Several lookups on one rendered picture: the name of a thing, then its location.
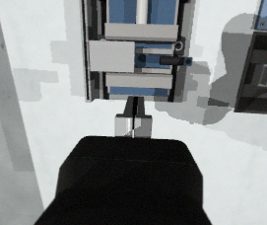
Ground grey flat bar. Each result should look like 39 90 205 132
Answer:
135 47 173 55
134 67 171 74

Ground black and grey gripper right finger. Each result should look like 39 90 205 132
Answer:
134 96 153 138

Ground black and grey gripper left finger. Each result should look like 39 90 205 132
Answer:
114 96 136 137

